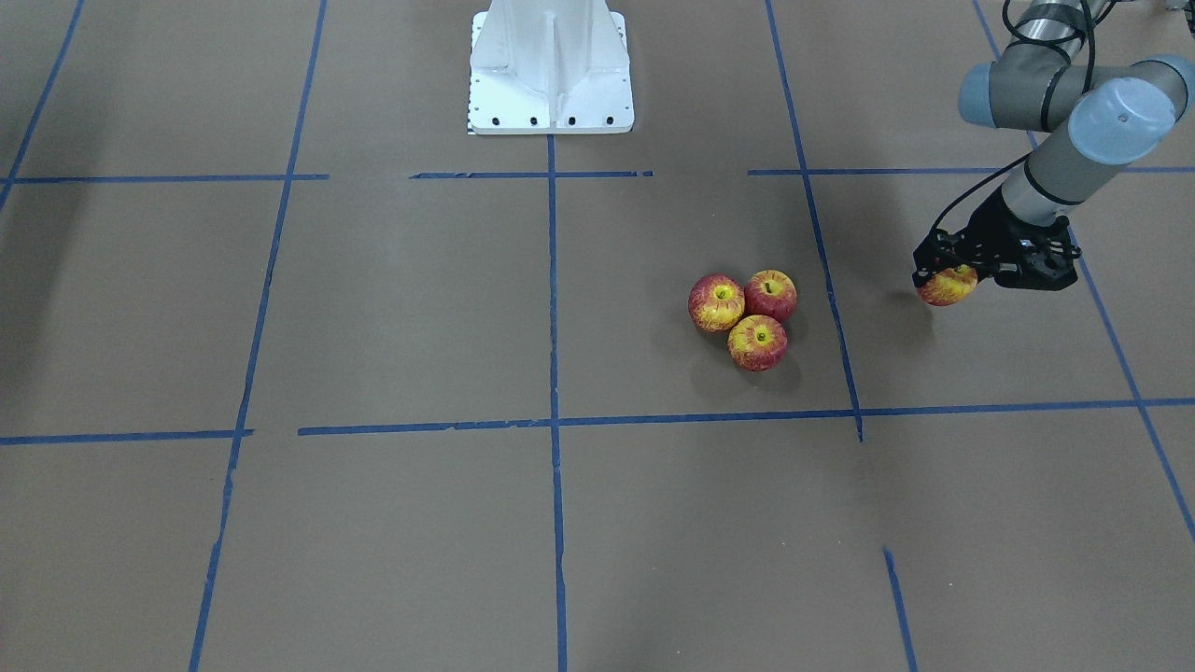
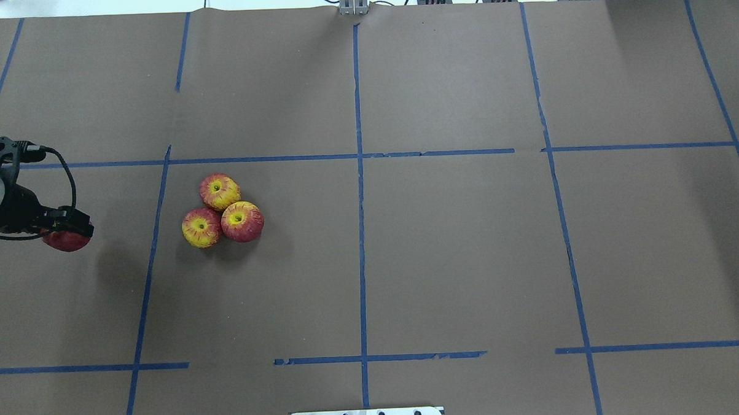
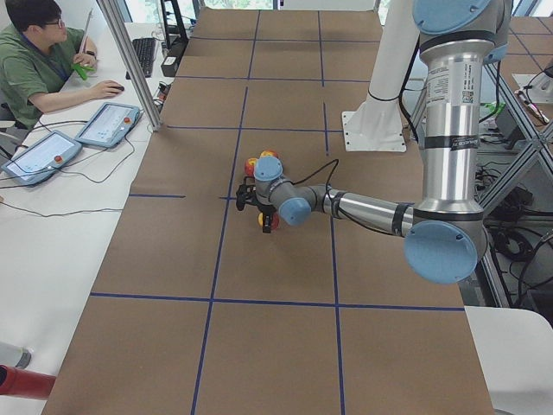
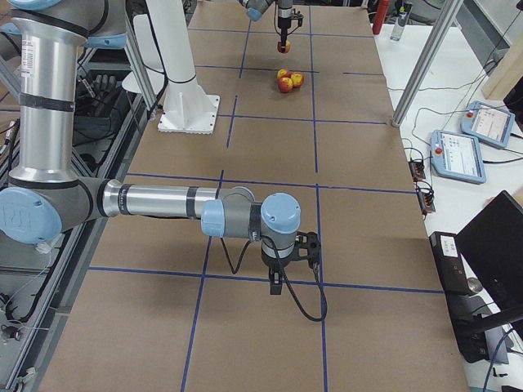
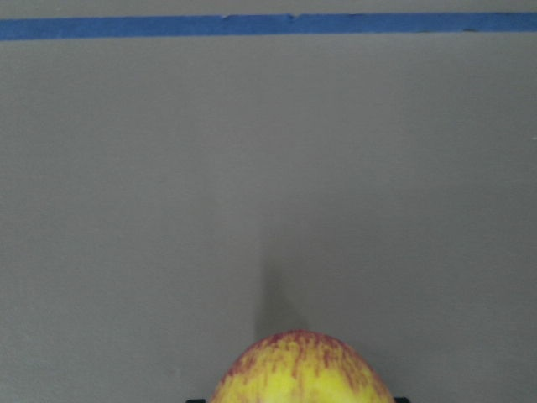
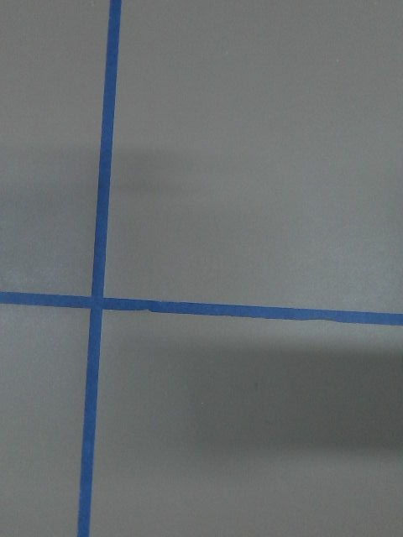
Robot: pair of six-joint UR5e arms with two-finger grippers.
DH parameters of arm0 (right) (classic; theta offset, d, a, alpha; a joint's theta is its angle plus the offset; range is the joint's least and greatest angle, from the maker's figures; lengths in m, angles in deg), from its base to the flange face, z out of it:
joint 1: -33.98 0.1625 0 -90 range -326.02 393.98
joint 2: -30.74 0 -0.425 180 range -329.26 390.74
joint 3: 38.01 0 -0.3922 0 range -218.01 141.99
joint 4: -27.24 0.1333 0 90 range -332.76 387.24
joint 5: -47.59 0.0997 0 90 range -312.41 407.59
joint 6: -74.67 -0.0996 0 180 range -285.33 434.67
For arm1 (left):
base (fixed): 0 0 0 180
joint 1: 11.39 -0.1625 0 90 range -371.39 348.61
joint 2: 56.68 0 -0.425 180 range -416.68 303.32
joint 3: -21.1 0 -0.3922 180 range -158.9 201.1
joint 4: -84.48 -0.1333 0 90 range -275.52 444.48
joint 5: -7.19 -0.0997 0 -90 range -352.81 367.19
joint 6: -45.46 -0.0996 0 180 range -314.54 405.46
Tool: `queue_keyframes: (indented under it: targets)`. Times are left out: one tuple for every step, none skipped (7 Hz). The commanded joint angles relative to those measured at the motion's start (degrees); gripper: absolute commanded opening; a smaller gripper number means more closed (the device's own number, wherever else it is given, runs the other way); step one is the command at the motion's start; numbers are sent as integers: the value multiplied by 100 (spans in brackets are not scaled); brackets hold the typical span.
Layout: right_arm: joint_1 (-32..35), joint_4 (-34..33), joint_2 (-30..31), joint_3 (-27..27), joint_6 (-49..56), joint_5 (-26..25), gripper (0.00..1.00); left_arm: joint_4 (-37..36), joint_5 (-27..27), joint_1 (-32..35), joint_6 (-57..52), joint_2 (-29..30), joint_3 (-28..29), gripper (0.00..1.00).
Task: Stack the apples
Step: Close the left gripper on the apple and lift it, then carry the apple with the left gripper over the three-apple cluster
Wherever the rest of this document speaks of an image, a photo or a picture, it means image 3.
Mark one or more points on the red cylinder object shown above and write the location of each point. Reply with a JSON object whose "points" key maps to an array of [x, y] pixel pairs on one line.
{"points": [[22, 383]]}

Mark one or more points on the brown paper table cover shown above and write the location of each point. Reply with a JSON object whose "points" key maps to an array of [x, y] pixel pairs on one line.
{"points": [[196, 311]]}

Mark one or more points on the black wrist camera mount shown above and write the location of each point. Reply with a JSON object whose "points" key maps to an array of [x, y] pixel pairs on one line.
{"points": [[246, 193]]}

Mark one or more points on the green plastic object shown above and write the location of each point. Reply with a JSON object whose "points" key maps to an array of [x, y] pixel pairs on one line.
{"points": [[83, 70]]}

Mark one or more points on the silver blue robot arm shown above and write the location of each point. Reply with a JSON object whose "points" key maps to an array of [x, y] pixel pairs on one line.
{"points": [[444, 236]]}

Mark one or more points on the black box on desk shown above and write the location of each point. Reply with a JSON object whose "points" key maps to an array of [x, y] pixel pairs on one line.
{"points": [[172, 60]]}

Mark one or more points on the teach pendant tablet far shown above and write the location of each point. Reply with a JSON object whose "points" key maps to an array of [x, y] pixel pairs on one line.
{"points": [[109, 125]]}

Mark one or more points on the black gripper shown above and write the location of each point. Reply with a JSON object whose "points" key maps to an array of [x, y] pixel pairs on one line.
{"points": [[265, 213]]}

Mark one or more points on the black keyboard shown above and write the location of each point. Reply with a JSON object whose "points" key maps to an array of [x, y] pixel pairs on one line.
{"points": [[145, 50]]}

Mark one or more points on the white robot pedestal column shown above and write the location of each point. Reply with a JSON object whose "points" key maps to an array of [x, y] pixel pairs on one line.
{"points": [[395, 50]]}

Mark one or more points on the person in green shirt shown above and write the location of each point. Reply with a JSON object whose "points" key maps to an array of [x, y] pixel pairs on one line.
{"points": [[37, 53]]}

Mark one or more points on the red yellow apple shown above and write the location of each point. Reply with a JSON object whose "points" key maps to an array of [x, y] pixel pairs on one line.
{"points": [[276, 219], [249, 166], [266, 153]]}

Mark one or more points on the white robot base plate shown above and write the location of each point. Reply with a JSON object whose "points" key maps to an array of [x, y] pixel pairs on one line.
{"points": [[375, 126]]}

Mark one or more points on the teach pendant tablet near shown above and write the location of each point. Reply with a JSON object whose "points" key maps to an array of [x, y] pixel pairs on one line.
{"points": [[41, 160]]}

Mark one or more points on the teach pendant tablet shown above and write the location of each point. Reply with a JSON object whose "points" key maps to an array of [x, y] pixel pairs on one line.
{"points": [[109, 125], [41, 160]]}

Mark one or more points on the aluminium frame post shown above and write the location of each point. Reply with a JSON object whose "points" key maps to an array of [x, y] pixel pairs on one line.
{"points": [[115, 22]]}

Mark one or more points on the red yellow apple back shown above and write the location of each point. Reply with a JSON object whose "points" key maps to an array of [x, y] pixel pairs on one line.
{"points": [[266, 153]]}

